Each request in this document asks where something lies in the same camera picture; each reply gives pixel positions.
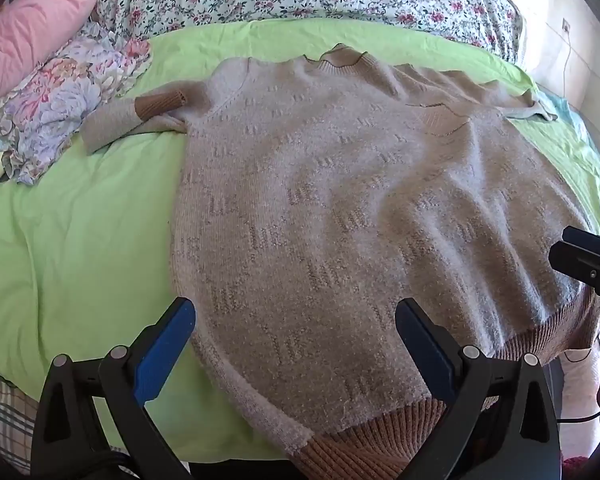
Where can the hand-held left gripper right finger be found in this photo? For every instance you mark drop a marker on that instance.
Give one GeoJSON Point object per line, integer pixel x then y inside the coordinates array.
{"type": "Point", "coordinates": [426, 355]}

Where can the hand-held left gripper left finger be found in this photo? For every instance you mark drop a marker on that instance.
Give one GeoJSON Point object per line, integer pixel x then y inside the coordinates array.
{"type": "Point", "coordinates": [164, 355]}

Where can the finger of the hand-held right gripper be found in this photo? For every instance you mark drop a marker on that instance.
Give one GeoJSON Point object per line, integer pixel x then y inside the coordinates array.
{"type": "Point", "coordinates": [592, 240]}
{"type": "Point", "coordinates": [580, 265]}

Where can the beige knit sweater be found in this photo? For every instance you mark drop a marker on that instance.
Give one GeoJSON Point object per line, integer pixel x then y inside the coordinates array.
{"type": "Point", "coordinates": [330, 210]}

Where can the white cloth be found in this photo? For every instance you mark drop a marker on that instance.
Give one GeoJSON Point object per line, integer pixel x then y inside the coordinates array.
{"type": "Point", "coordinates": [577, 390]}

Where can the light blue cloth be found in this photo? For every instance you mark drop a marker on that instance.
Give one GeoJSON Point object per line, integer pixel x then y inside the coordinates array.
{"type": "Point", "coordinates": [562, 107]}

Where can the green bed sheet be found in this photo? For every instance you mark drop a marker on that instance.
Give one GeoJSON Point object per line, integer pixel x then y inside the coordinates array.
{"type": "Point", "coordinates": [80, 210]}

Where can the plaid cloth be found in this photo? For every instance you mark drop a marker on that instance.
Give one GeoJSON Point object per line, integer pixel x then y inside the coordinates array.
{"type": "Point", "coordinates": [5, 410]}

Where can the pastel floral pillow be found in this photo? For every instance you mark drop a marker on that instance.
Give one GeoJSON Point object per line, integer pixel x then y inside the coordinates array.
{"type": "Point", "coordinates": [55, 95]}

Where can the pink quilt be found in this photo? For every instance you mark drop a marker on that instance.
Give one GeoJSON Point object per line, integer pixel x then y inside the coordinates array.
{"type": "Point", "coordinates": [30, 25]}

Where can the white wall outlet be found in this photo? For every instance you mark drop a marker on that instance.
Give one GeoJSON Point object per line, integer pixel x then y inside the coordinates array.
{"type": "Point", "coordinates": [566, 25]}

